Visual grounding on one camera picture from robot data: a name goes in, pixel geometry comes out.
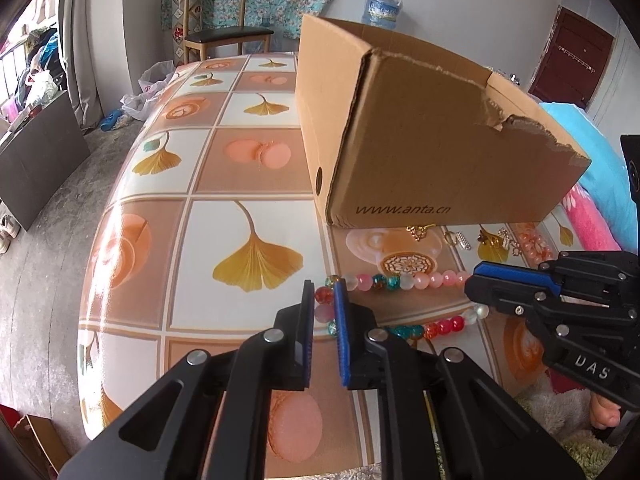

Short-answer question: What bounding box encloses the silver rhinestone charm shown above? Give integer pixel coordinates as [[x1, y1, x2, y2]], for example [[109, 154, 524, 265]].
[[499, 229, 522, 257]]

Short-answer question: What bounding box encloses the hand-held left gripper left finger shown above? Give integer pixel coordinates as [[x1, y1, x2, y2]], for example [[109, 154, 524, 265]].
[[57, 280, 316, 480]]

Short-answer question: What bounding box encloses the grey curtain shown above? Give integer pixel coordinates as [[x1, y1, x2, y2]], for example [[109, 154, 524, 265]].
[[57, 0, 109, 128]]

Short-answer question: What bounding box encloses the light blue pillow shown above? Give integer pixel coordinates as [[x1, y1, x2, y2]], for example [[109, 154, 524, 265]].
[[539, 102, 640, 255]]

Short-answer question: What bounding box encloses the dark red door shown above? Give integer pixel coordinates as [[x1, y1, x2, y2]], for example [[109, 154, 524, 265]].
[[527, 6, 615, 110]]

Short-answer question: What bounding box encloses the torn cardboard box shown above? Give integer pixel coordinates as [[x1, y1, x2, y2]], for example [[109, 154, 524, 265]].
[[294, 13, 592, 227]]

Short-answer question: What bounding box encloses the blue water jug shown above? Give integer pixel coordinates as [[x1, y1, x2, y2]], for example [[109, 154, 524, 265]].
[[361, 0, 404, 28]]

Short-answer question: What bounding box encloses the person's right hand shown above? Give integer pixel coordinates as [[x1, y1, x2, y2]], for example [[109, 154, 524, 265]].
[[589, 393, 622, 430]]

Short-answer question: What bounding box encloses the beige fluffy cloth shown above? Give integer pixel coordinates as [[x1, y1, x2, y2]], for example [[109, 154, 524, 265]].
[[515, 375, 622, 480]]

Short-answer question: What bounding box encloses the wooden chair with black seat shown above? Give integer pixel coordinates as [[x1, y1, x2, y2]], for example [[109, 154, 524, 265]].
[[181, 0, 275, 66]]

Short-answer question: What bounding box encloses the pile of clothes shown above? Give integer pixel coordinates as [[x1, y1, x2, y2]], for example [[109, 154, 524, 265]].
[[0, 27, 67, 128]]

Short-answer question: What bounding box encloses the metal hook rack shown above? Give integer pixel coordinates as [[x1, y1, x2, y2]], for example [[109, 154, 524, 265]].
[[556, 46, 599, 74]]

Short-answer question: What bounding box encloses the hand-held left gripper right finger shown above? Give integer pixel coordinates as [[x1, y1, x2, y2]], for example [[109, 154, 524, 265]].
[[334, 279, 586, 480]]

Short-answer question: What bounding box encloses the small open cardboard box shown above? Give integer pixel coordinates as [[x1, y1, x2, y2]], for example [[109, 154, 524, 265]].
[[12, 414, 73, 480]]

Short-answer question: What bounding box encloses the multicolour glass bead necklace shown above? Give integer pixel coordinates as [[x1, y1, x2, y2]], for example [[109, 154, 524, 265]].
[[314, 270, 491, 348]]

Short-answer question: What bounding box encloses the pink bead bracelet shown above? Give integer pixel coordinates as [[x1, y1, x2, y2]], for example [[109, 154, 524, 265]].
[[515, 230, 557, 264]]

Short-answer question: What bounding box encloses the pink floral blanket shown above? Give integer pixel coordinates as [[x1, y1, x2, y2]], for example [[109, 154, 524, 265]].
[[561, 182, 624, 255]]

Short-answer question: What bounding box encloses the pair of light shoes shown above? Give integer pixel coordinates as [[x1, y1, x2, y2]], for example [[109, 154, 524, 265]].
[[0, 214, 22, 256]]

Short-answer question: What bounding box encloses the dark flat board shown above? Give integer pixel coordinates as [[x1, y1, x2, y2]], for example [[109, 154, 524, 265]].
[[0, 92, 92, 231]]

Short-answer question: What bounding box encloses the white plastic bag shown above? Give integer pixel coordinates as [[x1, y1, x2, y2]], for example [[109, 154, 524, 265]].
[[120, 60, 177, 122]]

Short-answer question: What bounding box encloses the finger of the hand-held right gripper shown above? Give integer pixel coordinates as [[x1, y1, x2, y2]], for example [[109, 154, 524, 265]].
[[464, 274, 632, 322], [472, 251, 639, 297]]

